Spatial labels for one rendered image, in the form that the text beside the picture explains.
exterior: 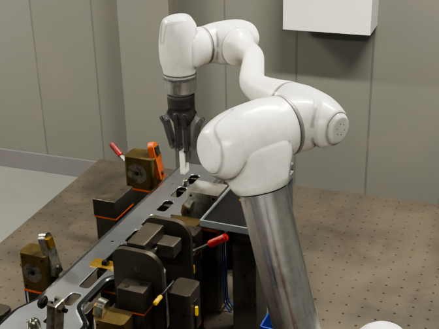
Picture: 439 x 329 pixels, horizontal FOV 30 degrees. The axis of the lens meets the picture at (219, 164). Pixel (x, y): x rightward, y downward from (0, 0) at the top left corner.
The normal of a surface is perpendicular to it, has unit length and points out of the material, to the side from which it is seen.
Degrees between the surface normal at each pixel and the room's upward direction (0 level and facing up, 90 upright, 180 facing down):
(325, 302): 0
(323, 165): 90
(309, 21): 90
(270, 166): 77
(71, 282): 0
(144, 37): 90
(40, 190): 0
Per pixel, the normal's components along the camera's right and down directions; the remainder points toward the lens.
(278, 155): 0.60, 0.12
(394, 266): -0.02, -0.91
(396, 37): -0.34, 0.40
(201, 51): 0.61, 0.34
